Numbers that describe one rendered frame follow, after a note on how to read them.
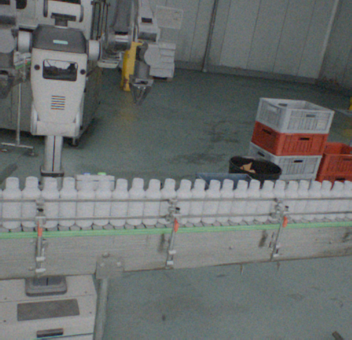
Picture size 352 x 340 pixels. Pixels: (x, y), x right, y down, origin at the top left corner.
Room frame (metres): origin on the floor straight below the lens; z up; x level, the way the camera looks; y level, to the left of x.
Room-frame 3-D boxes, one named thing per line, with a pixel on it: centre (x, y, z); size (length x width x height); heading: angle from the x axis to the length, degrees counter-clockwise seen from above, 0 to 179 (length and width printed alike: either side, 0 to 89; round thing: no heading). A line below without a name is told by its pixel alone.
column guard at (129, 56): (9.09, 1.31, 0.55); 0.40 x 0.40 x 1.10; 23
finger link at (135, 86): (1.47, 0.17, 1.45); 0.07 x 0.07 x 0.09; 23
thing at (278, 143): (3.95, -1.03, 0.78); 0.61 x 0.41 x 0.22; 120
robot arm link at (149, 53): (1.44, 0.16, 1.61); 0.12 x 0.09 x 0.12; 24
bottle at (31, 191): (1.21, 0.45, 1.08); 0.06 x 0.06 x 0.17
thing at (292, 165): (3.94, -1.02, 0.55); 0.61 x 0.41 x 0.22; 120
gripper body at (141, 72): (1.47, 0.18, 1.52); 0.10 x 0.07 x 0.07; 23
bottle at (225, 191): (1.49, -0.21, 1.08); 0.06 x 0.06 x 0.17
